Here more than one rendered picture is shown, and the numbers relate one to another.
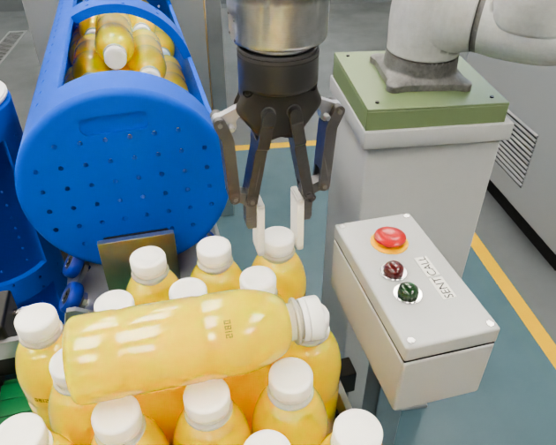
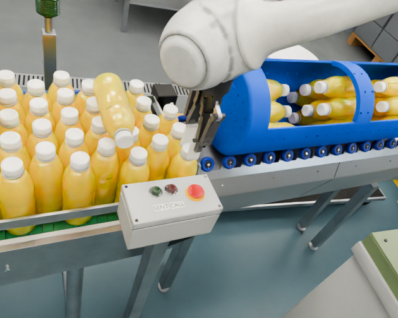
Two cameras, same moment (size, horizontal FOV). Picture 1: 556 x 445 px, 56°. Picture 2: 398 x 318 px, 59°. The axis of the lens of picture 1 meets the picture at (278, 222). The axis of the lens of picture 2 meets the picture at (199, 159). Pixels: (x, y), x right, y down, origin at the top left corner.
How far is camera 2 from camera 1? 0.68 m
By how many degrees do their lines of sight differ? 51
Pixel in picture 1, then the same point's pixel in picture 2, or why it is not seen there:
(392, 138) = (366, 264)
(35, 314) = (138, 83)
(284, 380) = (104, 141)
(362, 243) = (192, 182)
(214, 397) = (98, 123)
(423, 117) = (392, 280)
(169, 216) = (223, 132)
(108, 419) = (91, 100)
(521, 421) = not seen: outside the picture
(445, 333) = (130, 200)
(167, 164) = (234, 111)
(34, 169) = not seen: hidden behind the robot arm
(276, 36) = not seen: hidden behind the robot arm
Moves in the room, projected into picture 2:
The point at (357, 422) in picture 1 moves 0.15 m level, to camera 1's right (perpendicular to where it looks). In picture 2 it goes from (83, 158) to (74, 218)
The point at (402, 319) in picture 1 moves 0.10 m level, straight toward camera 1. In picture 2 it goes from (139, 187) to (93, 171)
